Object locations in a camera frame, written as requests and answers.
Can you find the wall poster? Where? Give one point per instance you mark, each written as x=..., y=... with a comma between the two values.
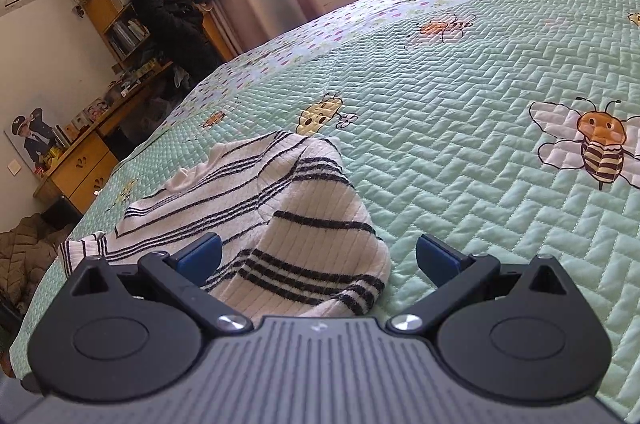
x=35, y=139

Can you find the brown quilted jacket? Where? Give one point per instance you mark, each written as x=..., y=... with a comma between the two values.
x=30, y=254

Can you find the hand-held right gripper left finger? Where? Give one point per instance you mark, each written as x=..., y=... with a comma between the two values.
x=200, y=256

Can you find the green quilted bee bedspread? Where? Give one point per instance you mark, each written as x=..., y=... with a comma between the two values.
x=475, y=154

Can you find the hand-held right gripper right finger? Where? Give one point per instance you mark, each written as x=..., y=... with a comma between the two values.
x=435, y=259

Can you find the white black-striped sweater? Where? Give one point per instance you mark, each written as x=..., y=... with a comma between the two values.
x=280, y=204

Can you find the wooden desk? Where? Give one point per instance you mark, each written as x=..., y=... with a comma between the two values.
x=85, y=164

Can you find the white wall switch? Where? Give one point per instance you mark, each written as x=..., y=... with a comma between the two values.
x=15, y=168

